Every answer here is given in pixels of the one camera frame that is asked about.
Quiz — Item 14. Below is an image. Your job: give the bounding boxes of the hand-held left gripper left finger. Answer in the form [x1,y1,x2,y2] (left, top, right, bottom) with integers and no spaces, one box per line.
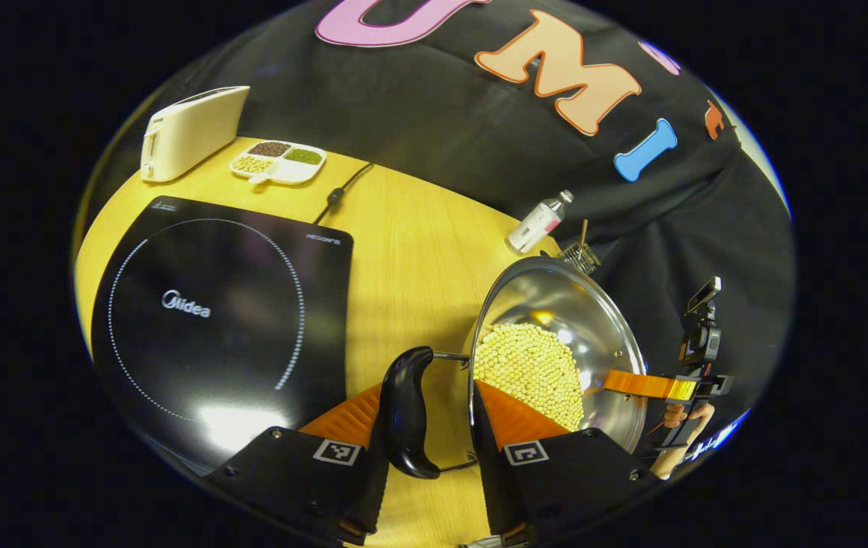
[206,381,391,547]

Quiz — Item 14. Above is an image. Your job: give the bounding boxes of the small wire basket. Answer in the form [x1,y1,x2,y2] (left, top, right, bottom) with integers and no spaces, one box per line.
[558,242,601,276]

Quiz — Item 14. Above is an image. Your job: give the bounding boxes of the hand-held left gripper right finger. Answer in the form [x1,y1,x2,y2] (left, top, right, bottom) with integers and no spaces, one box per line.
[471,381,665,547]

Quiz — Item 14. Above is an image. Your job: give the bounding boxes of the white toaster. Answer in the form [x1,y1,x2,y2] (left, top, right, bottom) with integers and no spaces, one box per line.
[140,85,251,183]

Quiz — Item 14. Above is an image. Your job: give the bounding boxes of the pile of yellow soybeans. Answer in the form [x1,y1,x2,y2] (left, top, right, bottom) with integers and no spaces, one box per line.
[474,323,586,432]

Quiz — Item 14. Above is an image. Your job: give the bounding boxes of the black cooktop power cable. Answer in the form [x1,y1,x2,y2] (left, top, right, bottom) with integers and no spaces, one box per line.
[314,161,375,226]

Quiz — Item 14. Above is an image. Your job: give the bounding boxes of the steel pot with black handles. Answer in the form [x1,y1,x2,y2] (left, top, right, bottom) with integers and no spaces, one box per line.
[379,256,648,480]

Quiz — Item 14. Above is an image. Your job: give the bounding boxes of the clear bottle with white label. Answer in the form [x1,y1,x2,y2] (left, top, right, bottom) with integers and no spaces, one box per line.
[508,190,575,253]

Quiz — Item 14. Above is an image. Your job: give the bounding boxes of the black induction cooktop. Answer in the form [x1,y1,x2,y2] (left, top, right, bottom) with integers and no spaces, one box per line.
[90,196,355,473]

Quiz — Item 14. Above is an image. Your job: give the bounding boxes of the white divided plate of beans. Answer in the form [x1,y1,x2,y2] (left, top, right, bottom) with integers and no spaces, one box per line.
[229,140,327,186]

